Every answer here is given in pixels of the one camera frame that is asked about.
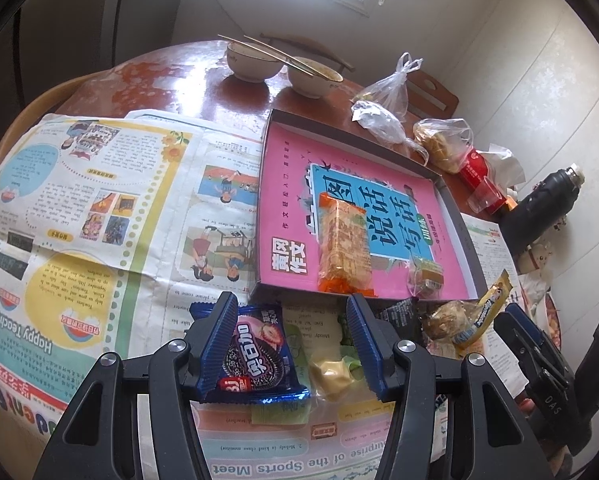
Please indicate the wooden chair back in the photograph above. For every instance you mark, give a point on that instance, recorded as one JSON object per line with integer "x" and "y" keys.
{"x": 432, "y": 92}

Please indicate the knotted clear plastic bag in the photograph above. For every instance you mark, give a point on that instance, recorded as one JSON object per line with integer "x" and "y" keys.
{"x": 392, "y": 87}

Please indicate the wooden chopstick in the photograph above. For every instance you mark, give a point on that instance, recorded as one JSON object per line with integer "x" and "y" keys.
{"x": 284, "y": 57}
{"x": 259, "y": 50}

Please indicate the pink and blue exercise book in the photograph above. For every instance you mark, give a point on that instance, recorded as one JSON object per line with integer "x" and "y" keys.
{"x": 289, "y": 170}

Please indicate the black thermos bottle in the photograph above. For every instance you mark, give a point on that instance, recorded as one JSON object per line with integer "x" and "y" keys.
{"x": 539, "y": 205}

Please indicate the dark chair backrest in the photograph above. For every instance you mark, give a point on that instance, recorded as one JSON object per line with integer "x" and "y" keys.
{"x": 324, "y": 52}

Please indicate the colourful children's newspaper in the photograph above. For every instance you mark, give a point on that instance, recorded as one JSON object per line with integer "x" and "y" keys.
{"x": 104, "y": 240}

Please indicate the crumpled silver plastic bag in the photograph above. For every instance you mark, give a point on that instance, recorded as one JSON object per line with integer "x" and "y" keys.
{"x": 379, "y": 122}

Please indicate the dark cardboard box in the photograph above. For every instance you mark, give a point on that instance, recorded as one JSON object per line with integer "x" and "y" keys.
{"x": 447, "y": 190}

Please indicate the orange cracker packet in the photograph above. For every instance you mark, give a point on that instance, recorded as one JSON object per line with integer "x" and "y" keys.
{"x": 344, "y": 245}

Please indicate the red tissue box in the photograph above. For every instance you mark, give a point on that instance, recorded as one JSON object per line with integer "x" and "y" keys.
{"x": 479, "y": 175}

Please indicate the black snack packet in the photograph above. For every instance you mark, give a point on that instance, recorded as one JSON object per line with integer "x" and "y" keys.
{"x": 399, "y": 317}

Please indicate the pale yellow pastry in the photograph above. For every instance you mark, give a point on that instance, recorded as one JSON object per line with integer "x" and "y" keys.
{"x": 329, "y": 375}

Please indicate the plastic bag of fried snacks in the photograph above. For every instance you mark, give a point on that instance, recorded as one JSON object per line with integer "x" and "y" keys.
{"x": 442, "y": 142}

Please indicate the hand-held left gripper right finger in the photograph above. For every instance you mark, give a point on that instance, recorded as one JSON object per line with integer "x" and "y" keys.
{"x": 364, "y": 345}

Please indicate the white ceramic bowl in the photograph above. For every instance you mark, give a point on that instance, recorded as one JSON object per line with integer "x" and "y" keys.
{"x": 253, "y": 62}
{"x": 313, "y": 82}

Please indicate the chocolate bar packet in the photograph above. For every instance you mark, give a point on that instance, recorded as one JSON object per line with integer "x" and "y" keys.
{"x": 484, "y": 310}

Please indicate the newspaper with peach page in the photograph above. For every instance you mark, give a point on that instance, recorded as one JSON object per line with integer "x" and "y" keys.
{"x": 489, "y": 242}

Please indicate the small clear candy packet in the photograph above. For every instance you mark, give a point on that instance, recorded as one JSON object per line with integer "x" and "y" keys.
{"x": 427, "y": 277}

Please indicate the white tissue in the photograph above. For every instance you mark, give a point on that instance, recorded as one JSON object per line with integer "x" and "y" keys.
{"x": 507, "y": 165}

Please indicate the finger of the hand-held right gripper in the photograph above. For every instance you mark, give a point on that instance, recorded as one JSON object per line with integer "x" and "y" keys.
{"x": 527, "y": 322}
{"x": 549, "y": 400}

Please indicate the clear plastic cup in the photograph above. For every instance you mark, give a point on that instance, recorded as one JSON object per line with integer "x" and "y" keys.
{"x": 482, "y": 197}

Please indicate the blue cookie packet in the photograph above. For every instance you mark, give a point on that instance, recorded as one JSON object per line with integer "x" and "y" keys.
{"x": 259, "y": 360}

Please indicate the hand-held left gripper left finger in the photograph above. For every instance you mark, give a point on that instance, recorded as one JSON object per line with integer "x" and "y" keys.
{"x": 219, "y": 345}

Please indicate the steel refrigerator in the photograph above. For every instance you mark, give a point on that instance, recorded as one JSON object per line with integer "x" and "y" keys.
{"x": 79, "y": 15}

